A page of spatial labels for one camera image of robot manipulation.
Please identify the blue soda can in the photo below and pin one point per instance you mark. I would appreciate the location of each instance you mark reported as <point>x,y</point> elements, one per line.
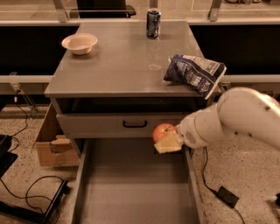
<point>153,23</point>

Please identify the blue chip bag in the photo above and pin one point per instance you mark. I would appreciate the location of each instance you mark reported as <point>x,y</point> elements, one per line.
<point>202,74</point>

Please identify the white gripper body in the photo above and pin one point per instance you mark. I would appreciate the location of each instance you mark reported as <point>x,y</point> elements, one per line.
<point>189,129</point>

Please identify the cardboard box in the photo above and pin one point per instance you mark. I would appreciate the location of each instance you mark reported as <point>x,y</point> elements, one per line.
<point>52,146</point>

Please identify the white paper bowl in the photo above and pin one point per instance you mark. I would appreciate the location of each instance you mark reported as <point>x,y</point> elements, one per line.
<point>79,43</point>

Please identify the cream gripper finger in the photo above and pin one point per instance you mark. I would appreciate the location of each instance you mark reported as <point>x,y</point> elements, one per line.
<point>170,143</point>

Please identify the grey drawer with black handle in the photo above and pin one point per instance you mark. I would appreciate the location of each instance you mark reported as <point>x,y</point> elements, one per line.
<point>114,125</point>

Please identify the grey drawer cabinet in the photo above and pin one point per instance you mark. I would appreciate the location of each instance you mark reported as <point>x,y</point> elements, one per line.
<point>125,72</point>

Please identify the open grey lower drawer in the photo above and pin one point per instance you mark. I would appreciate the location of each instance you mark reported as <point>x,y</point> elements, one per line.
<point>124,181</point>

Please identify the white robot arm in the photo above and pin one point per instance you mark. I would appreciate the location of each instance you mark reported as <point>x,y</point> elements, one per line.
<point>239,111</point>

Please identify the red apple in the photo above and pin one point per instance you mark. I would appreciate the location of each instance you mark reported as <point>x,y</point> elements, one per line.
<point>162,130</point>

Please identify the black power adapter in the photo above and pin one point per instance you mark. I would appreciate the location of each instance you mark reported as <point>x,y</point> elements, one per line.
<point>227,197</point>

